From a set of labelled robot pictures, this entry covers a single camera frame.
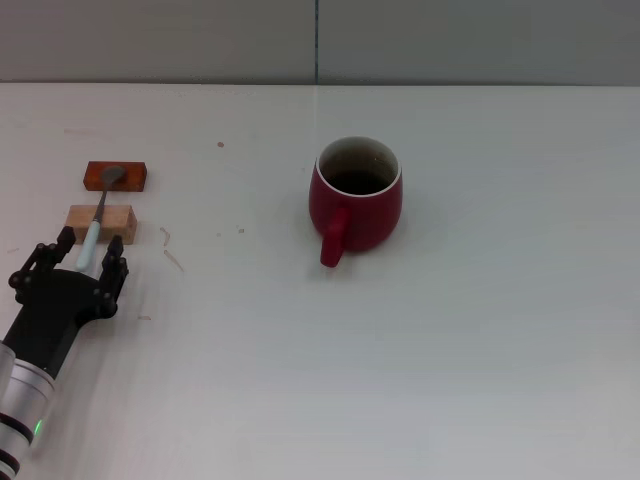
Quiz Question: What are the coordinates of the red ceramic cup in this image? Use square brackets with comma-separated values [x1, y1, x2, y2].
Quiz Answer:
[308, 135, 404, 269]

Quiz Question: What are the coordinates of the blue handled metal spoon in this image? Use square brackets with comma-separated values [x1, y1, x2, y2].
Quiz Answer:
[74, 165, 126, 273]

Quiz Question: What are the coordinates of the red-brown wooden block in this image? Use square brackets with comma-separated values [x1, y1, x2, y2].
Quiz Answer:
[82, 160, 149, 193]

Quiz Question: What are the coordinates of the light wooden block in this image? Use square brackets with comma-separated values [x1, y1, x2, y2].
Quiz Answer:
[66, 204, 138, 245]

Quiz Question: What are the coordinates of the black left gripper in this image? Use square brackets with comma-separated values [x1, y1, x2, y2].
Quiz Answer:
[0, 225, 130, 377]

